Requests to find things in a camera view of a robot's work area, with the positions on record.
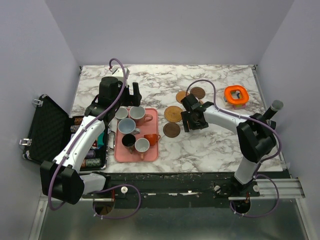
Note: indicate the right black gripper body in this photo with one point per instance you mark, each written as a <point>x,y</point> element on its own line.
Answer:
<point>189,113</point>

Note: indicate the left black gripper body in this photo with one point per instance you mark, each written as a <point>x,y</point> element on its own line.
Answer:
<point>127,99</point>

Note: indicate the woven rattan coaster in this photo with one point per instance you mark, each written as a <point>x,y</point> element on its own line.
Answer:
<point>180,95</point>
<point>173,114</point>

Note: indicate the pink mug white inside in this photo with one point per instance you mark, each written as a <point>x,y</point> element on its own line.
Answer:
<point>138,114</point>

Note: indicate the dark wood coaster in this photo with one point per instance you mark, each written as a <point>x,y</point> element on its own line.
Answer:
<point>171,129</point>
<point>198,92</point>

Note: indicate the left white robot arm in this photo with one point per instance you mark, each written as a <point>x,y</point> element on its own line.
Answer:
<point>61,178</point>

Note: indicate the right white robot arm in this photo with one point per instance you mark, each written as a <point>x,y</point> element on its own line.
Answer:
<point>255,133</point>

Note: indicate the small white cup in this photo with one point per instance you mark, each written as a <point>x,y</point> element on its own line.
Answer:
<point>122,113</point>

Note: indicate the light blue cup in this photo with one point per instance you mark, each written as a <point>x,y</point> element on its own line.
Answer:
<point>128,126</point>

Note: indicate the orange red cup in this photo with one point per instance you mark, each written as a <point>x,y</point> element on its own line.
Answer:
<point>152,138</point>

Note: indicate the black cup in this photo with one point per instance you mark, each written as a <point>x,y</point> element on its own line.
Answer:
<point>129,140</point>

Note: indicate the pink plastic tray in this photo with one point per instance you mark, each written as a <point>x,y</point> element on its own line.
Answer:
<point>122,154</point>

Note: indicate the black microphone stand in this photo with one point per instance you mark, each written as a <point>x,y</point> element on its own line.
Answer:
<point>272,124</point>

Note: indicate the black grey microphone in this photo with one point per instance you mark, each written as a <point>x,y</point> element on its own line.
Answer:
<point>276,106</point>

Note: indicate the black poker chip case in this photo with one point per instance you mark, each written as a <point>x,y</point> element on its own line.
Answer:
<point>52,129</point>

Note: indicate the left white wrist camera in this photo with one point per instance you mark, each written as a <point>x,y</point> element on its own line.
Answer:
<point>118,73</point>

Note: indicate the white cup brown handle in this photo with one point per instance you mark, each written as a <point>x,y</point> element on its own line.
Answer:
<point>142,145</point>

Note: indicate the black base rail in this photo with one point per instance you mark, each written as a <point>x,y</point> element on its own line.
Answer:
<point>173,190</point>

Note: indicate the aluminium rail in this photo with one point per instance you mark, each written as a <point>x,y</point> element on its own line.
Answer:
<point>264,189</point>

